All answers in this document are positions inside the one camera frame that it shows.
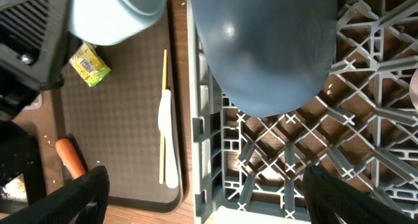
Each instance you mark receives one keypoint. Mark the black waste tray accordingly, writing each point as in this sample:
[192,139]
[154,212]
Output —
[20,155]

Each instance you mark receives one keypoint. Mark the wooden chopstick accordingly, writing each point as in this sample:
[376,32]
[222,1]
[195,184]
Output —
[160,121]

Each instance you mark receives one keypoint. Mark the light blue plastic knife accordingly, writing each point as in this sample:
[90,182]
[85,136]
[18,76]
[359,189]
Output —
[171,167]

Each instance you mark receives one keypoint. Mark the green snack wrapper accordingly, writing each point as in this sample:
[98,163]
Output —
[91,68]

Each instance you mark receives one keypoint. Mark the spilled white rice pile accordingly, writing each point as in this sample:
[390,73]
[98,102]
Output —
[14,190]

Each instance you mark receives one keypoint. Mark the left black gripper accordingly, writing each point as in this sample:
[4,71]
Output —
[33,48]

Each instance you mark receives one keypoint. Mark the light blue rice bowl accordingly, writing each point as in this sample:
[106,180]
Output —
[109,22]

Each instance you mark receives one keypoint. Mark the grey plastic dishwasher rack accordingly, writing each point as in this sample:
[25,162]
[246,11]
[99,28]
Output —
[362,127]

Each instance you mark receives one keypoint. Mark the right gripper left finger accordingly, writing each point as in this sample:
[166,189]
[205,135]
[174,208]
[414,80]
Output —
[85,200]

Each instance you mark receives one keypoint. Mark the dark brown serving tray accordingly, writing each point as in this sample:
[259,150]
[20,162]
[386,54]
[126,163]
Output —
[114,124]

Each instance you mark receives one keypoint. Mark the dark blue plate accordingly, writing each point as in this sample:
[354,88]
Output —
[269,57]

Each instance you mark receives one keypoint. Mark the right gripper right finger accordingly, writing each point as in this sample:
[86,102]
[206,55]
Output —
[329,199]

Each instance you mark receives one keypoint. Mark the pink cup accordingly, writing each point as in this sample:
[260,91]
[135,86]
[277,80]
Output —
[413,90]

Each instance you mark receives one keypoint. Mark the orange carrot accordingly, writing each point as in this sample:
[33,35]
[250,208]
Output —
[70,158]

